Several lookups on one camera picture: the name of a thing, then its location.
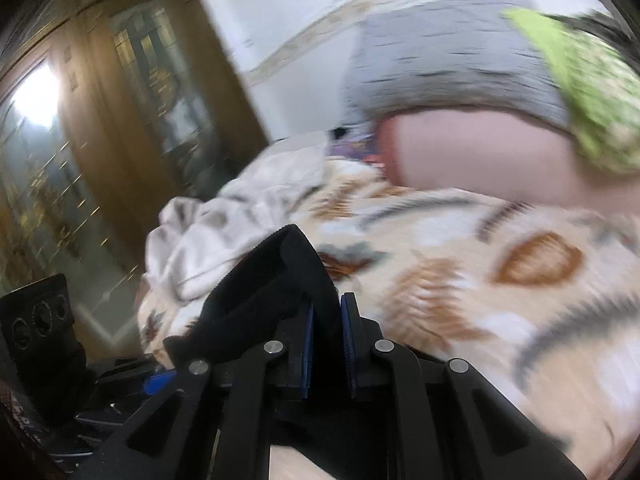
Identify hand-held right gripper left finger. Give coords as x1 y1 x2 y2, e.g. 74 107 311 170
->
82 304 322 480

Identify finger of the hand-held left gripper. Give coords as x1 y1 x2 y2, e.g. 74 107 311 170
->
94 357 177 403
74 400 135 456

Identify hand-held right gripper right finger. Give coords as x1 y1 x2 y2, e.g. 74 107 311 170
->
340 292 587 480

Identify black pants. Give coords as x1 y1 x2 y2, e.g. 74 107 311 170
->
162 224 431 447

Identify leaf print fleece blanket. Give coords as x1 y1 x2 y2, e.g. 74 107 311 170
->
137 157 640 480

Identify white crumpled cloth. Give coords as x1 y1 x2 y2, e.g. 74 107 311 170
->
145 142 332 302

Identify wooden wardrobe with glass doors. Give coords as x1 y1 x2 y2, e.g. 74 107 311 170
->
0 0 272 357

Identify colourful printed cloth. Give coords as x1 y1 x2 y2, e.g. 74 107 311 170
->
327 136 382 165

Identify pink brown sofa cushion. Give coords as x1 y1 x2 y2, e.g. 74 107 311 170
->
375 106 593 207

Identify grey quilted cover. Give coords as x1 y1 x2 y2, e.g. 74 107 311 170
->
344 0 574 137

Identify green patterned folded blanket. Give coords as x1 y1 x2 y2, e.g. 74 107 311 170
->
502 7 640 177

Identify dark grey cloth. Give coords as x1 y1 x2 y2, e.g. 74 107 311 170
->
556 10 636 61

